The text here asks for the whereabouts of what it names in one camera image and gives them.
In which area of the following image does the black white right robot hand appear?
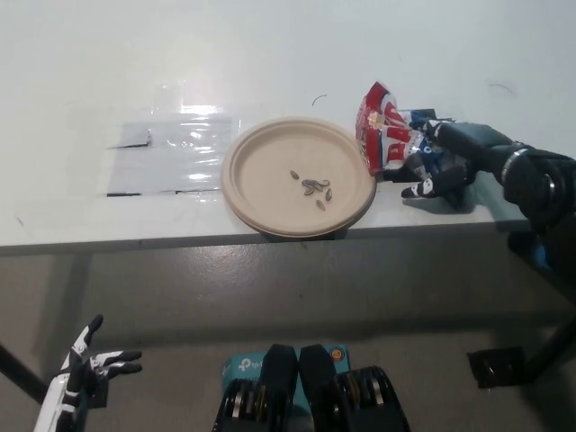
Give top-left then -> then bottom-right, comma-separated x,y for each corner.
400,119 -> 515,211

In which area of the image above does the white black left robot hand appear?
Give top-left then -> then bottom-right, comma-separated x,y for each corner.
33,314 -> 143,432

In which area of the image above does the red blue sunflower seed bag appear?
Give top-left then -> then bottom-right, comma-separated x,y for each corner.
353,80 -> 456,179

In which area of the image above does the beige paper plate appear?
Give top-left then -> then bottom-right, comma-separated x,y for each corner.
220,115 -> 377,239

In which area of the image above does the black and blue clamp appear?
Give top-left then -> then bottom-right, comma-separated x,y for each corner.
507,229 -> 554,276

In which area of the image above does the teal router box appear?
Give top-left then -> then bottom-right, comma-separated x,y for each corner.
220,344 -> 350,432

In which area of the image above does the large black floor tape patch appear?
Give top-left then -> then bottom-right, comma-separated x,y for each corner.
466,346 -> 536,391

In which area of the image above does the clear plastic taped sheet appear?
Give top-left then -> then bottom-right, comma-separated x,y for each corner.
94,103 -> 244,199

